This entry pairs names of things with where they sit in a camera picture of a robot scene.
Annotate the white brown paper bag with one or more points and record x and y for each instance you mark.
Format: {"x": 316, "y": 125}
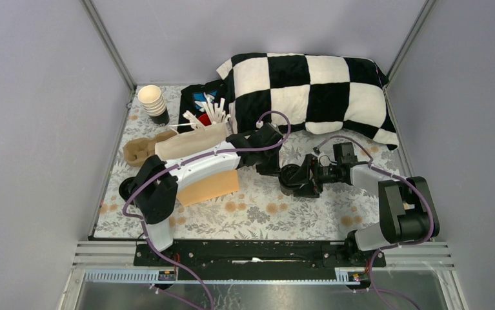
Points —
{"x": 202, "y": 174}

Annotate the left aluminium frame post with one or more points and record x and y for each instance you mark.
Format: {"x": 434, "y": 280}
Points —
{"x": 108, "y": 43}

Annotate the black white checkered blanket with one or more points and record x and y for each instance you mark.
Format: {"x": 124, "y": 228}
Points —
{"x": 319, "y": 94}

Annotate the aluminium frame post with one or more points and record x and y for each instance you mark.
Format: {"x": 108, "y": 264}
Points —
{"x": 418, "y": 24}
{"x": 108, "y": 43}

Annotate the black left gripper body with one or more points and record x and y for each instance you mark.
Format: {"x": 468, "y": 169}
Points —
{"x": 266, "y": 156}

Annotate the black blue printed cloth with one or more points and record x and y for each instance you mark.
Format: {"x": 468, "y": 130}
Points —
{"x": 217, "y": 87}

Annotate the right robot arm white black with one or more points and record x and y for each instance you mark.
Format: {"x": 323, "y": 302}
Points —
{"x": 405, "y": 208}

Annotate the right aluminium frame post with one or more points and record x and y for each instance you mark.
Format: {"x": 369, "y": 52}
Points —
{"x": 418, "y": 24}

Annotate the black plastic cup lid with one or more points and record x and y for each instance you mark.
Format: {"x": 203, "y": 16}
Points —
{"x": 287, "y": 175}

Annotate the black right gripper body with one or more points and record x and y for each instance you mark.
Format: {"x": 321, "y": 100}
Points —
{"x": 324, "y": 174}

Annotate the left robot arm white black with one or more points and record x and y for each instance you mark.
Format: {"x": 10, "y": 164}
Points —
{"x": 155, "y": 187}

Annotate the floral patterned table mat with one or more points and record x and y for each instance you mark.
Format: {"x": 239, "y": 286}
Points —
{"x": 258, "y": 210}

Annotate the single black paper cup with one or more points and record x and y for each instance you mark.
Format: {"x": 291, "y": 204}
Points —
{"x": 286, "y": 188}

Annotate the red cup holder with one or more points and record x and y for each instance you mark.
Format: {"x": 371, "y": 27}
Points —
{"x": 204, "y": 119}

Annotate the stack of paper cups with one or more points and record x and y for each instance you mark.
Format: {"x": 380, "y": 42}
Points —
{"x": 154, "y": 104}

